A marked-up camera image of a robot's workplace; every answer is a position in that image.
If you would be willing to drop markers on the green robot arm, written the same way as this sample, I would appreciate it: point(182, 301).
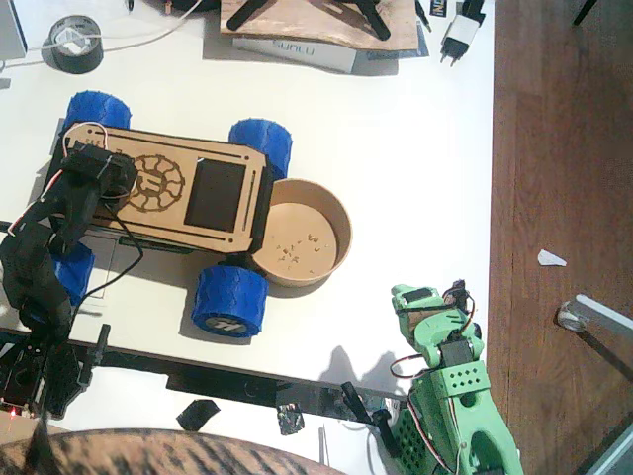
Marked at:
point(460, 381)

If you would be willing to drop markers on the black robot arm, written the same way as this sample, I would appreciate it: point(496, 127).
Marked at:
point(34, 287)

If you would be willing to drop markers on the round wooden bowl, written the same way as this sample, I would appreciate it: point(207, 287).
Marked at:
point(306, 242)

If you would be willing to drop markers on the black clamp with red trigger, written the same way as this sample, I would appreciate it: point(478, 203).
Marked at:
point(478, 332)

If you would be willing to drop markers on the blue ridged rover wheel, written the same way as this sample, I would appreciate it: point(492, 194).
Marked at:
point(99, 111)
point(74, 272)
point(264, 141)

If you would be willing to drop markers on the black table clamp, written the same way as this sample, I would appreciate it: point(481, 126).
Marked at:
point(96, 356)
point(388, 435)
point(357, 401)

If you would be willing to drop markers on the wooden rover body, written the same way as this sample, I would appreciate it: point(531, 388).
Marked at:
point(212, 148)

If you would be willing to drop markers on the black tape roll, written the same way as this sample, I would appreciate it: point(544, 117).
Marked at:
point(64, 66)

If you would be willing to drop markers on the white charger block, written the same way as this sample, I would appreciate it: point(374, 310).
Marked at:
point(74, 44)

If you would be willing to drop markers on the white paper scrap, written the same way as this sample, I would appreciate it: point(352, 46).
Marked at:
point(549, 258)

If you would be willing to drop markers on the blue rover wheel with logo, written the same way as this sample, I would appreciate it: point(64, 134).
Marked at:
point(230, 299)

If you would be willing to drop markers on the metal leg with caster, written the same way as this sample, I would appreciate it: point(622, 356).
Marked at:
point(603, 314)

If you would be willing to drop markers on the black legged stand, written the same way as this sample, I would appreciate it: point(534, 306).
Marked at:
point(247, 12)

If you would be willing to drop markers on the white sunlu box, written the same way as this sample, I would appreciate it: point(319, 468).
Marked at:
point(297, 54)

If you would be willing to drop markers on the flat black tape piece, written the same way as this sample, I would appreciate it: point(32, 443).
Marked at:
point(198, 414)

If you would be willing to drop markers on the dark sheet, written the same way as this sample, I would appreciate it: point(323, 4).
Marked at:
point(390, 57)

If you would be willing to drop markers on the brown wooden board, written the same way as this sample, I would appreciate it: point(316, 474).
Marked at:
point(306, 25)

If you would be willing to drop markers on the grey panel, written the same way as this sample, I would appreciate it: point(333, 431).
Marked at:
point(618, 460)

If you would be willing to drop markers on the striped brown fabric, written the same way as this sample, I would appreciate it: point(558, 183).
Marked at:
point(148, 455)

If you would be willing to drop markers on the black and white plug adapter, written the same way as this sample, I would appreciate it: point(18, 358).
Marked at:
point(462, 29)

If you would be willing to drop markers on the black sticker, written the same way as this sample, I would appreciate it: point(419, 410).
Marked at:
point(438, 7)

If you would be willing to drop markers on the black furniture leg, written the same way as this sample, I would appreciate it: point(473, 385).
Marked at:
point(583, 12)

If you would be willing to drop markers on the black rail strip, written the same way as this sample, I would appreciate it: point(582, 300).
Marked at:
point(222, 381)

